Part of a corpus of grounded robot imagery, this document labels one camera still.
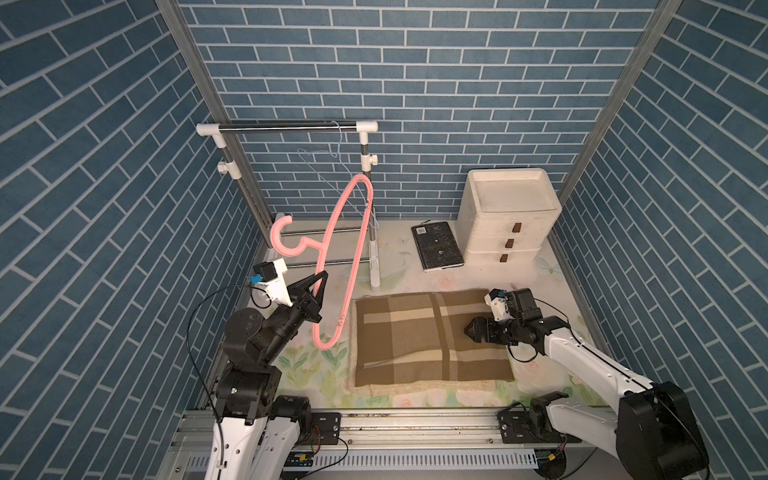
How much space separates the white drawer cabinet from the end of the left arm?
22.1 inches

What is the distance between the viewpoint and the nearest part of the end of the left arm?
1.79 ft

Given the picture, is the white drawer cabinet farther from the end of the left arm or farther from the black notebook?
the end of the left arm

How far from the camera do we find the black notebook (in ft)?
3.52

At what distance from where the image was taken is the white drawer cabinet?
93 cm
